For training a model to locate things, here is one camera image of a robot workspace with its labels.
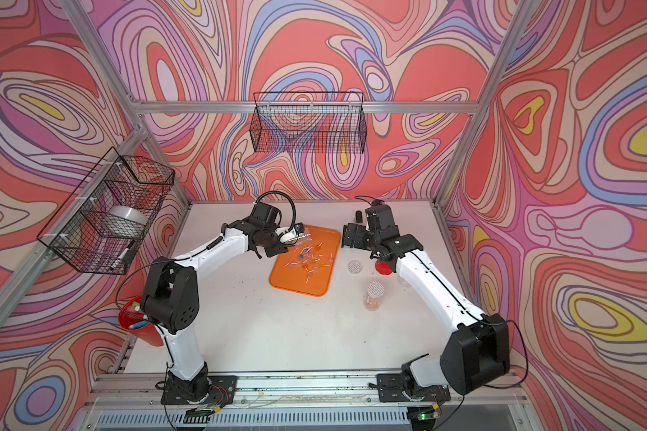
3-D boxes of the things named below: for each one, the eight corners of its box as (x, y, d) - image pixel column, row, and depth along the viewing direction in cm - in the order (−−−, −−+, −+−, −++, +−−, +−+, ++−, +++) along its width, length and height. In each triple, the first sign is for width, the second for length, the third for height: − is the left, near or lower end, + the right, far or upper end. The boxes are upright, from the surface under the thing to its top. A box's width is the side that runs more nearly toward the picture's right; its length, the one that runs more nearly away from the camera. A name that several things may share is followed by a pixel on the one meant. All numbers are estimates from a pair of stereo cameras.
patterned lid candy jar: (364, 311, 90) (369, 295, 81) (363, 296, 93) (367, 280, 84) (379, 311, 90) (385, 295, 81) (377, 296, 93) (383, 280, 84)
